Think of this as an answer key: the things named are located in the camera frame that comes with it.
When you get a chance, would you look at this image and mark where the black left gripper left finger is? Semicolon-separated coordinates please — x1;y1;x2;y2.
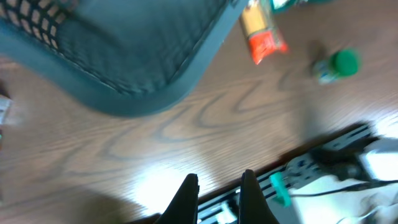
155;174;200;224

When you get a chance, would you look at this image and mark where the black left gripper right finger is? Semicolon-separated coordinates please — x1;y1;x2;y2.
238;169;279;224

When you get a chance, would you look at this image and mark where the grey plastic basket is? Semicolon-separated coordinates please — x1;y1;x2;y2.
1;0;247;118

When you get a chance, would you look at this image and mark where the spaghetti pasta packet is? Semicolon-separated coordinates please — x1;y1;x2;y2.
240;0;289;65

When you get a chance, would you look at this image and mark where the green snack bag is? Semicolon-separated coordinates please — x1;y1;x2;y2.
270;0;332;14

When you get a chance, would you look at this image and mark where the green lid jar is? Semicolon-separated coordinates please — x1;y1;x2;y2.
311;49;361;85

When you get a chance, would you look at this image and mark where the black aluminium rail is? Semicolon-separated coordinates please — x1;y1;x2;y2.
195;123;398;224

